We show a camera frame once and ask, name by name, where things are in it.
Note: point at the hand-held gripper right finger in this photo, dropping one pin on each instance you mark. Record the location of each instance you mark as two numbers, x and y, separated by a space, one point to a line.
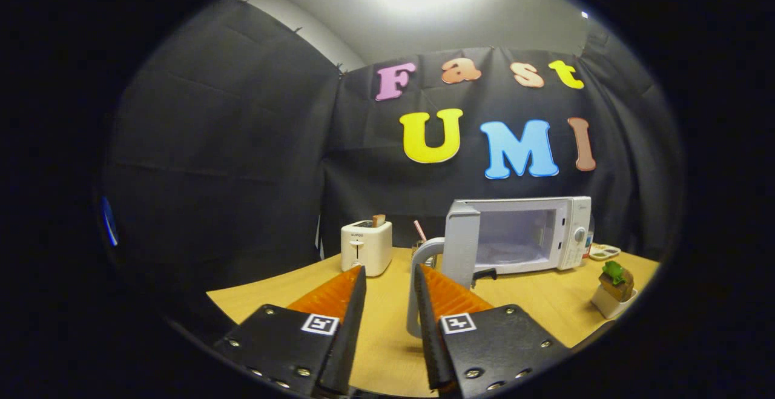
428 338

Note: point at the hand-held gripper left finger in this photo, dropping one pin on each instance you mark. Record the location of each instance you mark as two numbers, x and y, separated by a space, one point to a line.
351 332

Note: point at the white microwave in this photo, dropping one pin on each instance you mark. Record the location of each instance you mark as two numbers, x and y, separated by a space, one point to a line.
569 235

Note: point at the small black object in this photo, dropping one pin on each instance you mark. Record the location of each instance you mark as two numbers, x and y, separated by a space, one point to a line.
484 274

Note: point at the white toaster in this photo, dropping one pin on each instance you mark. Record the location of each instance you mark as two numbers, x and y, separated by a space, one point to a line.
366 247

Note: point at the clear glass cup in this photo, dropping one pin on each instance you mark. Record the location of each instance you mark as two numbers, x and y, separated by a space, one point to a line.
419 246

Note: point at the clear plastic bottle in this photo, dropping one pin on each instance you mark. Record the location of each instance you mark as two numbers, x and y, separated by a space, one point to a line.
588 244

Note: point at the white divided seasoning dish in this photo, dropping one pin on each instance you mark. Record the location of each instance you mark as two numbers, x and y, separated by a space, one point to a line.
605 252

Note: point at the black backdrop cloth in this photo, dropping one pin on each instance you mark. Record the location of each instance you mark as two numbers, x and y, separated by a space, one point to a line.
242 145

